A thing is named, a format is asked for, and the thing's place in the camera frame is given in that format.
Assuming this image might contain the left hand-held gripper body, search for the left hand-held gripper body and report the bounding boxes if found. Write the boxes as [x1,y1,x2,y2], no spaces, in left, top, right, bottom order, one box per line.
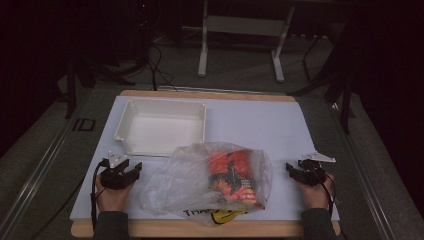
[99,151,140,191]

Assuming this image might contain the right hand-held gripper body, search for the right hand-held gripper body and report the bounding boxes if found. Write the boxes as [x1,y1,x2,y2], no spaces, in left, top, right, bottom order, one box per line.
[297,151,337,187]

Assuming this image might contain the clear plastic bag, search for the clear plastic bag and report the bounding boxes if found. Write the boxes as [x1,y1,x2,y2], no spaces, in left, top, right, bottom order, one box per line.
[139,141,274,228]

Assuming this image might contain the white plastic tray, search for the white plastic tray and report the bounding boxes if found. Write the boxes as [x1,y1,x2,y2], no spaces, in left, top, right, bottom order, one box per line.
[113,97,208,158]

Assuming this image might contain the orange and black snack packet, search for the orange and black snack packet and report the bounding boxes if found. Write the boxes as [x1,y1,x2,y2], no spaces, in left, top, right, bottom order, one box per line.
[207,148,266,210]

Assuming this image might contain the person's left hand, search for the person's left hand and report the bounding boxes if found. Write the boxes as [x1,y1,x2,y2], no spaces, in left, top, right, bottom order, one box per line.
[95,173,136,213]

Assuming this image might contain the person's right hand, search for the person's right hand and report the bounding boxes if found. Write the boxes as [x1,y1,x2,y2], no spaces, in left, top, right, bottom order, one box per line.
[296,173,335,211]

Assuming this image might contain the white table mat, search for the white table mat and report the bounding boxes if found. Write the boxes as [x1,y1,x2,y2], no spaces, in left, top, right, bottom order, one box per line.
[69,95,341,222]

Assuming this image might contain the black office chair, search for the black office chair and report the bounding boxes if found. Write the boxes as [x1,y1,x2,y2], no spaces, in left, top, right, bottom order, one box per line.
[288,19,356,135]

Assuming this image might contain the black tripod stand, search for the black tripod stand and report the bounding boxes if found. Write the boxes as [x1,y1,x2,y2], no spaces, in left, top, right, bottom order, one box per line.
[64,0,158,120]

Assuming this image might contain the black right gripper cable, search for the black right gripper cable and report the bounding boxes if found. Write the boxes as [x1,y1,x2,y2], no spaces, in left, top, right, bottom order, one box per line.
[318,166,338,218]

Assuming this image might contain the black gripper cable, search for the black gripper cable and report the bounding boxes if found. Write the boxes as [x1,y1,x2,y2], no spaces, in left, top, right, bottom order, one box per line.
[90,159,111,231]
[318,166,338,218]

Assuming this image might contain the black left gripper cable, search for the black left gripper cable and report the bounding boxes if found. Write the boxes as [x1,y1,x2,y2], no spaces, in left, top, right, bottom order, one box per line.
[90,159,111,231]

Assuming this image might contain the aluminium floor rail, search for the aluminium floor rail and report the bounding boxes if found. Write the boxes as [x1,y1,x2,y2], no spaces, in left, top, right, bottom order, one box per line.
[0,95,98,240]
[327,99,398,240]

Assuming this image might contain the black floor cable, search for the black floor cable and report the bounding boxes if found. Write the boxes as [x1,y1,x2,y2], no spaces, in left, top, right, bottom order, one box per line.
[29,179,88,240]

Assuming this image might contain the black floor cables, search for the black floor cables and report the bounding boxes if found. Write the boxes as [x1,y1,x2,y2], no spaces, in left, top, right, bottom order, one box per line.
[145,42,178,92]

